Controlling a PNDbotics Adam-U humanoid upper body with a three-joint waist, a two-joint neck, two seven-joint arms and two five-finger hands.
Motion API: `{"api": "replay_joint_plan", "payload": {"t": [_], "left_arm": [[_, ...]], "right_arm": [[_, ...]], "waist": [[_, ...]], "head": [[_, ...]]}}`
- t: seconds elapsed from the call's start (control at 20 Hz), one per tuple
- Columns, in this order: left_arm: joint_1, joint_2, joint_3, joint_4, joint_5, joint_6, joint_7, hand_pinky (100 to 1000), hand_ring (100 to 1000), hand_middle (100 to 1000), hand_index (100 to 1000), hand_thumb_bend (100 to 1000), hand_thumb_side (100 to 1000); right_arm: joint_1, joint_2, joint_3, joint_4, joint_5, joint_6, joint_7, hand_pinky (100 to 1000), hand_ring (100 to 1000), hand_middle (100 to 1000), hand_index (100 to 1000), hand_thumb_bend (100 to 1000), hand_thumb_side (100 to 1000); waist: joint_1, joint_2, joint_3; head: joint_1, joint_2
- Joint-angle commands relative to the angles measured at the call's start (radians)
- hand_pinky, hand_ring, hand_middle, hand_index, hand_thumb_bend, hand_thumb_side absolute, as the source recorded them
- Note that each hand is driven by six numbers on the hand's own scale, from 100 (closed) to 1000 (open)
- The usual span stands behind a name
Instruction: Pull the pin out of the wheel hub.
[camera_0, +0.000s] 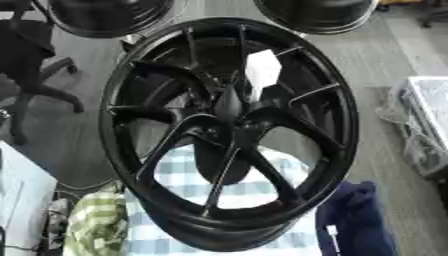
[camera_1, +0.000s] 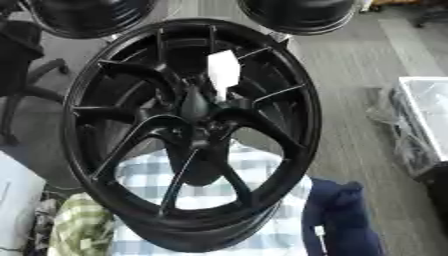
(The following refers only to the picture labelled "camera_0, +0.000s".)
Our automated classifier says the dark blue bag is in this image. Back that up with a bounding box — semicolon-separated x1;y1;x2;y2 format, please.
315;180;401;256

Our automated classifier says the black round wheel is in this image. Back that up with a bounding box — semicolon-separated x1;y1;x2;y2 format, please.
252;0;382;36
45;0;177;39

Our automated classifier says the white flat board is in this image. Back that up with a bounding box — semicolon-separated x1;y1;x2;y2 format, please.
0;140;60;256

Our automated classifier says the clear plastic storage bin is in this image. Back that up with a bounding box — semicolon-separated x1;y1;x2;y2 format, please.
376;75;448;179

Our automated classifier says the black office chair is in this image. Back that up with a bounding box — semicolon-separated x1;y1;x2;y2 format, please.
0;0;86;146

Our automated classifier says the green patterned cloth bundle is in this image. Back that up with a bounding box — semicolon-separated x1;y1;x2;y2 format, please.
61;186;130;256

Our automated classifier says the black spoked wheel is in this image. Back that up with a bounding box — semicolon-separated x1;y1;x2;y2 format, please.
96;17;361;253

